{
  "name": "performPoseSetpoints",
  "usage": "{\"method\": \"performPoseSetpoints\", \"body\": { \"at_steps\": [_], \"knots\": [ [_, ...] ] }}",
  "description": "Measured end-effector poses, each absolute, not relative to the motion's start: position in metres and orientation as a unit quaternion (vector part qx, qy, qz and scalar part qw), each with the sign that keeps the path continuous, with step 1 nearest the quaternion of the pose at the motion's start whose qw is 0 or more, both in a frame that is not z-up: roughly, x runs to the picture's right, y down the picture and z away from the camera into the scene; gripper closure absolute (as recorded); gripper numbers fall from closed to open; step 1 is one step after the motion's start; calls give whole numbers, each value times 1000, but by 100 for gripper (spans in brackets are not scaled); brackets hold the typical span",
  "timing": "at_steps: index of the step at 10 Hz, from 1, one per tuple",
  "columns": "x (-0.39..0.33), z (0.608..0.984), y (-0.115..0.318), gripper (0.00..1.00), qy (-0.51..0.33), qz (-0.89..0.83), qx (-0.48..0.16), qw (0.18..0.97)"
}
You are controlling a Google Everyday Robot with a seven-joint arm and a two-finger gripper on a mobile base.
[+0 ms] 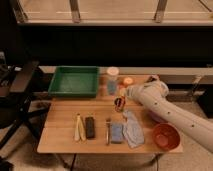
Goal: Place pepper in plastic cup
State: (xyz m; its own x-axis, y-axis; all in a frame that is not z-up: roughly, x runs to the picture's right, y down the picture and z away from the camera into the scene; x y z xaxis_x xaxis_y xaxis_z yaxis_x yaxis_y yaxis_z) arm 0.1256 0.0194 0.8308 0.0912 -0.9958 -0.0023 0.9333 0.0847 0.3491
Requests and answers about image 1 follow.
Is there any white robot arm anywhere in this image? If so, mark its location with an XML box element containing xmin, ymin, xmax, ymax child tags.
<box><xmin>119</xmin><ymin>81</ymin><xmax>213</xmax><ymax>153</ymax></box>

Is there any clear plastic cup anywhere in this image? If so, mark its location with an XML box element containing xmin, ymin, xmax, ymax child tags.
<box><xmin>107</xmin><ymin>67</ymin><xmax>119</xmax><ymax>95</ymax></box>

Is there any wooden table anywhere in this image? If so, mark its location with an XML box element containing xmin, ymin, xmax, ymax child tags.
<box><xmin>36</xmin><ymin>74</ymin><xmax>184</xmax><ymax>155</ymax></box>

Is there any metal fork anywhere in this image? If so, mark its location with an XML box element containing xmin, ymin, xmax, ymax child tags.
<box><xmin>106</xmin><ymin>118</ymin><xmax>111</xmax><ymax>145</ymax></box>

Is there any blue sponge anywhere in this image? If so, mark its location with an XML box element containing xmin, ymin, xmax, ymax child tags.
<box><xmin>110</xmin><ymin>123</ymin><xmax>123</xmax><ymax>144</ymax></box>

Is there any grey-blue cloth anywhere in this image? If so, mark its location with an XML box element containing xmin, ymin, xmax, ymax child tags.
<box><xmin>123</xmin><ymin>110</ymin><xmax>145</xmax><ymax>148</ymax></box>

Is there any black rectangular block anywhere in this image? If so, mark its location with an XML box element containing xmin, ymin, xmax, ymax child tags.
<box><xmin>85</xmin><ymin>117</ymin><xmax>95</xmax><ymax>139</ymax></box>

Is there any green plastic tray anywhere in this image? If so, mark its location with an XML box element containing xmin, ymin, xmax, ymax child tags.
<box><xmin>48</xmin><ymin>66</ymin><xmax>99</xmax><ymax>98</ymax></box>

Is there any red-brown bowl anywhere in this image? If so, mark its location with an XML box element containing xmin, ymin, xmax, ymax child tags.
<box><xmin>152</xmin><ymin>123</ymin><xmax>180</xmax><ymax>151</ymax></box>

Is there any black chair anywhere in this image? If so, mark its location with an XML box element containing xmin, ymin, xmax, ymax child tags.
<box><xmin>0</xmin><ymin>51</ymin><xmax>49</xmax><ymax>150</ymax></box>

